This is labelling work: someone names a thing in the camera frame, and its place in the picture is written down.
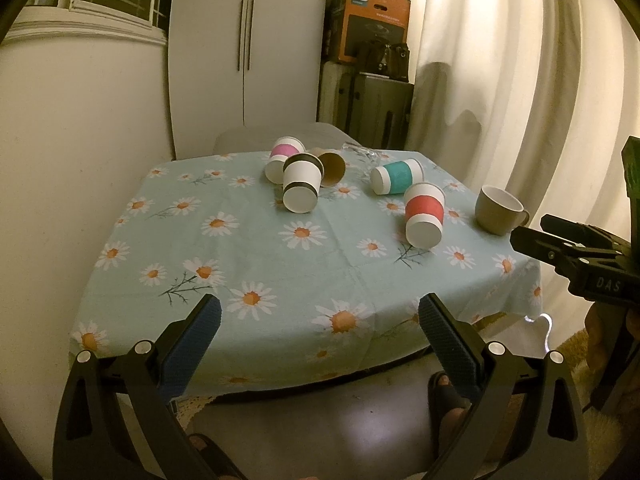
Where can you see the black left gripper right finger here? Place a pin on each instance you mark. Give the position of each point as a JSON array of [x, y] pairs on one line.
[[525, 421]]

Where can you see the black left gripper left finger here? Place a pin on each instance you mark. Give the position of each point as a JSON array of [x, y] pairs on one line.
[[91, 440]]

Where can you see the black banded paper cup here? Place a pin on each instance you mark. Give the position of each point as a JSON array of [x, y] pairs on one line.
[[302, 175]]

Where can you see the red banded paper cup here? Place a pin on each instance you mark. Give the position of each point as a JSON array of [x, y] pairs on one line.
[[425, 208]]

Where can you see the teal banded paper cup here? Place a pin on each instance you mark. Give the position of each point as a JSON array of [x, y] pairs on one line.
[[396, 177]]

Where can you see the clear glass cup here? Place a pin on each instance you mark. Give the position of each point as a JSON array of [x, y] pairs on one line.
[[361, 151]]

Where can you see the brown paper cup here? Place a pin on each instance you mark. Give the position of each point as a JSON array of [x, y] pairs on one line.
[[334, 165]]

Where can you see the pink banded paper cup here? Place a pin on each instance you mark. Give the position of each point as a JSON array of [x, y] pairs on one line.
[[283, 148]]

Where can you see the beige ceramic mug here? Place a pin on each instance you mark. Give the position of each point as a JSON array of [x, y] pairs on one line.
[[499, 212]]

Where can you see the cream curtain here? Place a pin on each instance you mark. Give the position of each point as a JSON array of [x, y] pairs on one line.
[[537, 97]]

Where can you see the daisy print tablecloth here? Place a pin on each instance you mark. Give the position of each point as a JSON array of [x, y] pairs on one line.
[[305, 297]]

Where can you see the dark suitcase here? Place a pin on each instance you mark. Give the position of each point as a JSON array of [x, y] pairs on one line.
[[371, 109]]

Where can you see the black bag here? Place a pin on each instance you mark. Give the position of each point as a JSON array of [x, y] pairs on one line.
[[379, 57]]

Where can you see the orange cardboard box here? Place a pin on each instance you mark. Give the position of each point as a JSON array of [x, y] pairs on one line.
[[349, 23]]

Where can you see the white wardrobe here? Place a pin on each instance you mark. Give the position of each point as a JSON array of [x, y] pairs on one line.
[[241, 63]]

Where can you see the window frame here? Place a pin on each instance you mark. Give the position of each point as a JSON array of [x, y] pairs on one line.
[[144, 21]]

